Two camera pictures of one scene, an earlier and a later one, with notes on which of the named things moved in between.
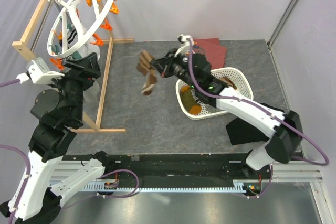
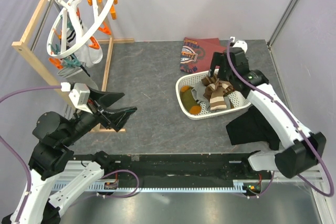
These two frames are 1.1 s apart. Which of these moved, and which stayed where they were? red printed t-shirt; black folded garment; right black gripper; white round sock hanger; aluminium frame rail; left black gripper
Moved: right black gripper; left black gripper
Stayed: aluminium frame rail; black folded garment; red printed t-shirt; white round sock hanger
